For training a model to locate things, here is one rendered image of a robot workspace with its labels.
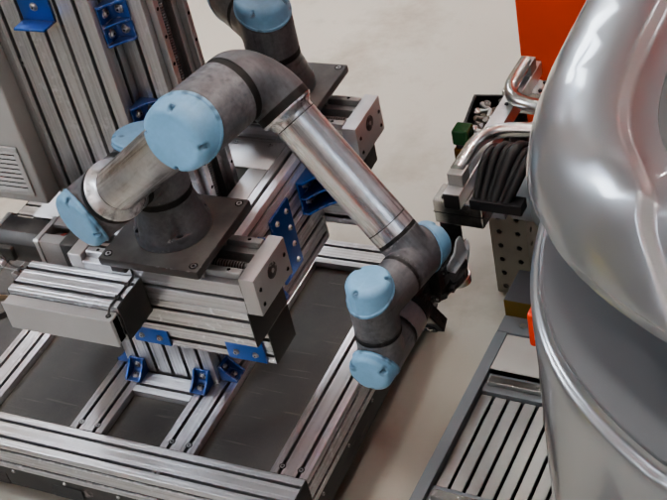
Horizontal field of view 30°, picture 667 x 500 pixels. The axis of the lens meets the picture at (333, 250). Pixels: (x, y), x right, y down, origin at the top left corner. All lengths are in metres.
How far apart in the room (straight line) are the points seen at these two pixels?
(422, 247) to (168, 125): 0.44
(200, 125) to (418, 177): 2.02
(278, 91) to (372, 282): 0.33
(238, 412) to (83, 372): 0.45
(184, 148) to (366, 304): 0.36
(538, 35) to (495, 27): 1.83
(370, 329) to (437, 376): 1.24
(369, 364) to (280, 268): 0.52
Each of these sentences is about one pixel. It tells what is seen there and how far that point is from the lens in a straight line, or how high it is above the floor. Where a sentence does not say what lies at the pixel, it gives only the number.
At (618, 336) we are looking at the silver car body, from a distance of 1.15.
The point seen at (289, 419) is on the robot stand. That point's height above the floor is 0.21.
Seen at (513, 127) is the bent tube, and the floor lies 1.01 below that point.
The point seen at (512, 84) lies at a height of 1.01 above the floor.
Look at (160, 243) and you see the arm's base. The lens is 2.36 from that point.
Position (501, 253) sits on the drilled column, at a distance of 3.26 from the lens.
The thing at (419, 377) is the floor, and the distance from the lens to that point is 3.15.
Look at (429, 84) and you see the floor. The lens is 4.22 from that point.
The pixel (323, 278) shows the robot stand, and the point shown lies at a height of 0.21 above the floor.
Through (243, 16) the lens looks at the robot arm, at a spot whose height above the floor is 1.03.
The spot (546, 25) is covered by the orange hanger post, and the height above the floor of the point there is 0.91.
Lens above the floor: 2.22
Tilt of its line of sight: 38 degrees down
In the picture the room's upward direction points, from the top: 13 degrees counter-clockwise
